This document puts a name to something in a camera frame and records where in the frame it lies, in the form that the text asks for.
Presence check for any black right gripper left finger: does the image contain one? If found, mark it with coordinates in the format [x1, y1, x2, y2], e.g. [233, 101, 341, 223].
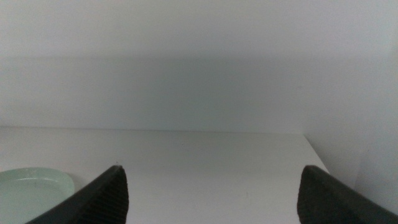
[26, 165, 130, 224]

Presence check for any pale green shallow bowl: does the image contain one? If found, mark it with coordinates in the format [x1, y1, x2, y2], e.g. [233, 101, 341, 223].
[0, 167, 76, 224]

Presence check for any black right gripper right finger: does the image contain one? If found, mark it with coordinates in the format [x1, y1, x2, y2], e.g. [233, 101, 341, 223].
[296, 164, 398, 224]

